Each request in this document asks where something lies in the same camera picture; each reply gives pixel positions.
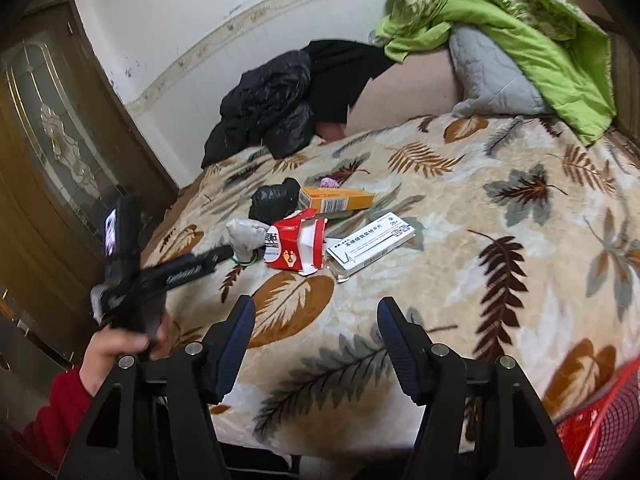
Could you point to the black cloth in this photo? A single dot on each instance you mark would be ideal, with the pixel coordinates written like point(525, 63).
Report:
point(340, 80)

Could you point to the white medicine box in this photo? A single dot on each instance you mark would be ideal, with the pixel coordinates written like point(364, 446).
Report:
point(370, 247)

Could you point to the green quilt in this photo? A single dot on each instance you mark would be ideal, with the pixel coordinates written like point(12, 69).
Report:
point(500, 25)

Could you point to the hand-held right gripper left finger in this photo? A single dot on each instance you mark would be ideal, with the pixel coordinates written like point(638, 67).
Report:
point(232, 355)

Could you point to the black puffer jacket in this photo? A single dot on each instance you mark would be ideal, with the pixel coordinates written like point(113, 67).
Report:
point(265, 105)

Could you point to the pink wrapper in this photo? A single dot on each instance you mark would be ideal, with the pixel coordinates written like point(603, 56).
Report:
point(328, 181)

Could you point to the person's left hand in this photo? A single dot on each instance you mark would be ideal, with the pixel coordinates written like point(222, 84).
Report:
point(110, 352)

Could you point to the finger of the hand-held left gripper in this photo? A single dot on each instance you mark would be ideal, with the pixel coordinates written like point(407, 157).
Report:
point(220, 255)

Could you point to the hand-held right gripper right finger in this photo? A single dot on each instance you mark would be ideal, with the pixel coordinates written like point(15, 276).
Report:
point(395, 345)

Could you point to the yellow wooden board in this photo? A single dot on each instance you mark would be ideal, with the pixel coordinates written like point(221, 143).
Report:
point(340, 199)

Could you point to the brown wooden door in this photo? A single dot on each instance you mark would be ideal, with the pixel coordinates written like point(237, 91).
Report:
point(50, 160)

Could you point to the red plastic basket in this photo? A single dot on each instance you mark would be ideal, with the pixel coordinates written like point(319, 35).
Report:
point(610, 425)

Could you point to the grey quilted pillow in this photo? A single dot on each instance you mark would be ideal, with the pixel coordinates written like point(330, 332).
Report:
point(490, 75)

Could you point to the brown striped headboard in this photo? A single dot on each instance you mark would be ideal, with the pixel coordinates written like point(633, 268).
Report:
point(627, 75)

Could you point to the leaf printed blanket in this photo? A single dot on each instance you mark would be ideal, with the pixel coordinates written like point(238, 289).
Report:
point(450, 285)

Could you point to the black plastic bag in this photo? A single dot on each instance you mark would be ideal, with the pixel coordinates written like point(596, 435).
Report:
point(272, 200)

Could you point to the person's left forearm red sleeve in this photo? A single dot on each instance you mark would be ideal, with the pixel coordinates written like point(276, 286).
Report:
point(52, 412)

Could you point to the teal plastic wrapper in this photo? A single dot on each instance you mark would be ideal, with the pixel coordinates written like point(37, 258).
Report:
point(245, 261)

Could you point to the torn red white carton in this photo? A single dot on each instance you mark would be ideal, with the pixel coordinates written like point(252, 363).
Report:
point(290, 245)

